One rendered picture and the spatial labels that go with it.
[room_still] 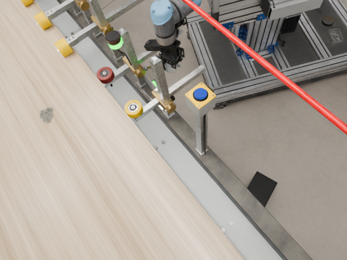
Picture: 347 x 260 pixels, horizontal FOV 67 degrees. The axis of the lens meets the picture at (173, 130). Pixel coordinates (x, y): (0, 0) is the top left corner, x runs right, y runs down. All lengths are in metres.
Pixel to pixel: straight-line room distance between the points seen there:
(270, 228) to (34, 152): 1.07
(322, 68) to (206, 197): 1.39
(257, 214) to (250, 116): 1.09
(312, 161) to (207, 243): 1.32
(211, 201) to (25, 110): 0.99
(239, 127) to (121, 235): 1.36
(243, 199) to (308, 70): 1.28
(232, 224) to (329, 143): 1.19
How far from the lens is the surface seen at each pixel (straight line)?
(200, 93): 0.81
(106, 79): 1.33
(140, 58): 1.41
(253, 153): 2.06
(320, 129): 2.28
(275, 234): 1.26
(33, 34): 1.72
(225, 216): 1.31
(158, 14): 0.93
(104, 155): 1.15
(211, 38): 2.33
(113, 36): 1.18
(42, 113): 1.36
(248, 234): 1.32
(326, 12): 2.68
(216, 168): 1.27
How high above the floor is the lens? 1.92
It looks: 65 degrees down
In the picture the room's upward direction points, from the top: 15 degrees counter-clockwise
